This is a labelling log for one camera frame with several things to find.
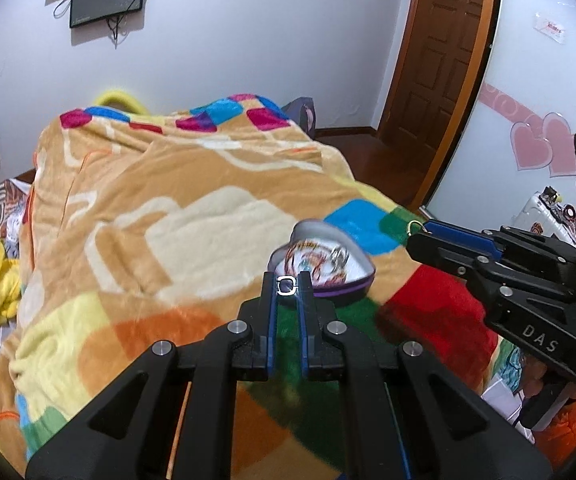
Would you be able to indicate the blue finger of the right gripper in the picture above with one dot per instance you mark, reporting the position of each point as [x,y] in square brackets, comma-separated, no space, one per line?
[479,243]

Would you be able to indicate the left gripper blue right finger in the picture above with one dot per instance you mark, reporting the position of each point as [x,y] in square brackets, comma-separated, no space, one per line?
[318,360]

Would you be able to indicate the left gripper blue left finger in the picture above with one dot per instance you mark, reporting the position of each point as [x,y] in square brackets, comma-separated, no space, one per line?
[255,357]

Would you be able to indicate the jewelry pile in tin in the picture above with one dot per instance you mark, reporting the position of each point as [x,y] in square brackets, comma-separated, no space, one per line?
[324,264]

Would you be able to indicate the dark grey bag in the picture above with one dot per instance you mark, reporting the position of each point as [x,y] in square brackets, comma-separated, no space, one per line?
[302,112]

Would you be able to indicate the purple heart-shaped jewelry tin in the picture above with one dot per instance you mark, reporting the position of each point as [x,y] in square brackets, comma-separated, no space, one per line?
[360,269]

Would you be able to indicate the colourful patchwork fleece blanket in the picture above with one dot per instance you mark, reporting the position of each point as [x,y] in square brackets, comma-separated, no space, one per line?
[140,228]

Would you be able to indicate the white wardrobe sliding door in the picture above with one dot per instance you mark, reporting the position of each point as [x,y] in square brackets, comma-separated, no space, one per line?
[518,138]

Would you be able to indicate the yellow curved bed rail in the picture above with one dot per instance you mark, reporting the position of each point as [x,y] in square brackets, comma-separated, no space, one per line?
[121,100]

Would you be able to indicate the brown wooden door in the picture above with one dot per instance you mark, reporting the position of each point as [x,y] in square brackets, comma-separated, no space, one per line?
[439,55]

